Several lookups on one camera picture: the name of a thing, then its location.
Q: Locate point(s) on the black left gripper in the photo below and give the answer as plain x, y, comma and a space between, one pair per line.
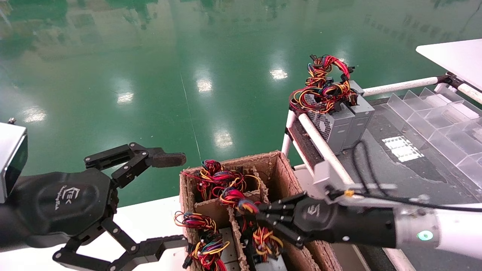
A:
64, 203

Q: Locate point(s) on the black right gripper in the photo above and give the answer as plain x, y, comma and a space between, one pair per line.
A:
339, 224

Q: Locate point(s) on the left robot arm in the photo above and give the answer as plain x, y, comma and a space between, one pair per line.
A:
5, 229

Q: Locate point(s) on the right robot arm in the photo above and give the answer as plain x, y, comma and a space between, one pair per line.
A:
452, 233

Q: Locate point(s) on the brown cardboard box with dividers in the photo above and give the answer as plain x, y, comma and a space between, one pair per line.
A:
286, 177

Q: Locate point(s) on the grey power supply with mesh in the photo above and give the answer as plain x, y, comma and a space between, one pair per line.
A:
337, 128

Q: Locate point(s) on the clear acrylic divider tray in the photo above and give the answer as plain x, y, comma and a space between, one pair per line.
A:
444, 128

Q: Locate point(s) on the black pipe connector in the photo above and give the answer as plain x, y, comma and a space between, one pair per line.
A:
448, 79

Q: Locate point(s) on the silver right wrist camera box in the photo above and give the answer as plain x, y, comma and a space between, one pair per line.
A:
339, 180

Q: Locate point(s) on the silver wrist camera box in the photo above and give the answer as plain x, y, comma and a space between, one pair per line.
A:
339, 180
11, 162

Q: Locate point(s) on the long white rail pipe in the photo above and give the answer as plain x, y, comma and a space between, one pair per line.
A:
320, 139

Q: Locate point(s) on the short white frame pipe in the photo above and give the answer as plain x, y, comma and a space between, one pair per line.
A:
289, 131

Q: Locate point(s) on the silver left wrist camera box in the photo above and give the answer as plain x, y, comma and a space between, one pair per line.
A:
11, 162

